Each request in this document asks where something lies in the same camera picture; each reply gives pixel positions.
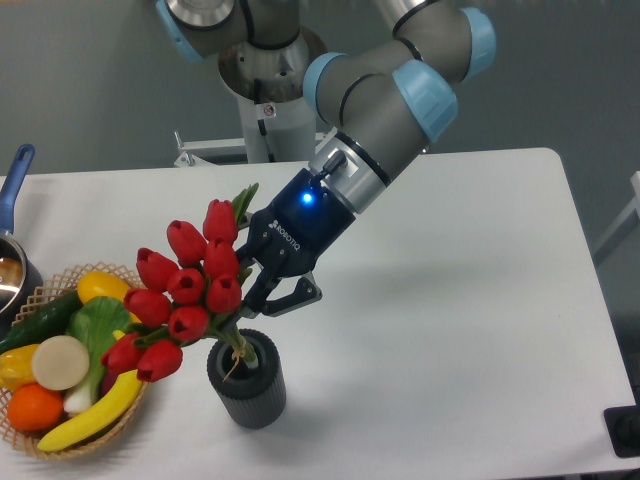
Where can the black device at table edge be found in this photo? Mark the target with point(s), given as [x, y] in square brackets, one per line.
[623, 428]

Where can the red tulip bouquet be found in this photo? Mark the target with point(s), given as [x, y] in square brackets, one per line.
[187, 298]

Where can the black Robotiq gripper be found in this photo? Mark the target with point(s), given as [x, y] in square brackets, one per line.
[286, 238]

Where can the orange fruit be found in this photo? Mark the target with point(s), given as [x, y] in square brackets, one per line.
[34, 408]

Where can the white frame at right edge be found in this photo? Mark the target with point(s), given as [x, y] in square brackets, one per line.
[620, 228]

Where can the green bok choy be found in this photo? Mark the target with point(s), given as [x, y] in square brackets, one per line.
[93, 325]

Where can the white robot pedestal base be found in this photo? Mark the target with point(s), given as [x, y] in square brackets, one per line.
[277, 123]

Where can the yellow bell pepper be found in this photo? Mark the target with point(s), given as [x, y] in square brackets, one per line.
[16, 370]

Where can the woven wicker basket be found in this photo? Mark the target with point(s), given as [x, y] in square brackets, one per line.
[57, 286]

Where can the dark grey ribbed vase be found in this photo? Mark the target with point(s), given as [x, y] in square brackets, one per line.
[253, 393]

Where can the yellow banana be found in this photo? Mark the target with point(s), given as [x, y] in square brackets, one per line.
[107, 410]

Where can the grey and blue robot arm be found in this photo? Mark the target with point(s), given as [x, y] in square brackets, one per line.
[355, 122]

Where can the yellow lemon squash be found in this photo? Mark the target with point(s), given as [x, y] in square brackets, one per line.
[96, 284]

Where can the green cucumber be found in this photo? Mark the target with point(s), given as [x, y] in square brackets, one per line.
[49, 320]

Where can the dark red fruit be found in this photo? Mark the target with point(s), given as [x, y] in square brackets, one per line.
[107, 383]

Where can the blue handled saucepan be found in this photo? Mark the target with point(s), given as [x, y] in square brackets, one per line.
[19, 277]

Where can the beige round disc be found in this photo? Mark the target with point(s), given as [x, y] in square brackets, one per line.
[60, 363]

